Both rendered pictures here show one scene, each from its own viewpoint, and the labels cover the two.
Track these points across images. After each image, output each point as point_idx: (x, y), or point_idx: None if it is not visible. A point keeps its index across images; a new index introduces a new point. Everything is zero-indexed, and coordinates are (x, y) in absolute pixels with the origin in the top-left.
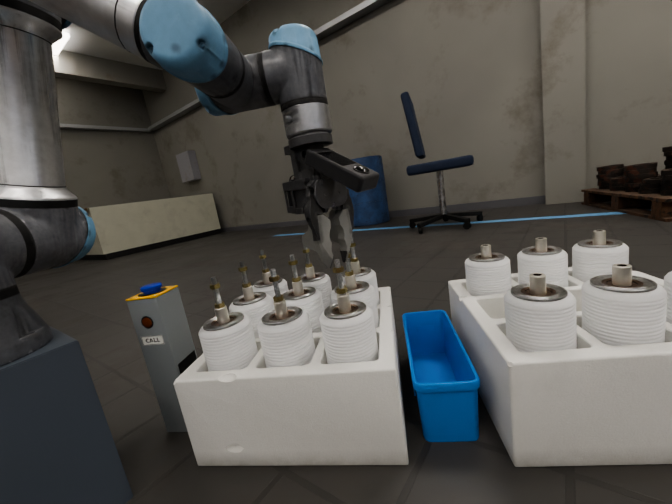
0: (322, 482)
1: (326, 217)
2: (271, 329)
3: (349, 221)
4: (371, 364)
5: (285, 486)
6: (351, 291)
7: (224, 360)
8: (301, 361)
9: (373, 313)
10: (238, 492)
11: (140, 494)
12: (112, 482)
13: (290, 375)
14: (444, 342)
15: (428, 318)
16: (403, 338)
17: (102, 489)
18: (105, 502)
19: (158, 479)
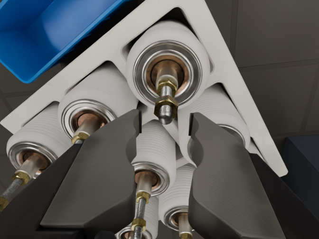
0: (226, 37)
1: (217, 215)
2: (248, 134)
3: (76, 168)
4: (192, 5)
5: (240, 59)
6: (105, 114)
7: (260, 156)
8: (217, 94)
9: (96, 77)
10: (258, 84)
11: (283, 135)
12: (304, 147)
13: (245, 84)
14: (16, 31)
15: (5, 53)
16: (36, 88)
17: (310, 147)
18: (305, 141)
19: (271, 136)
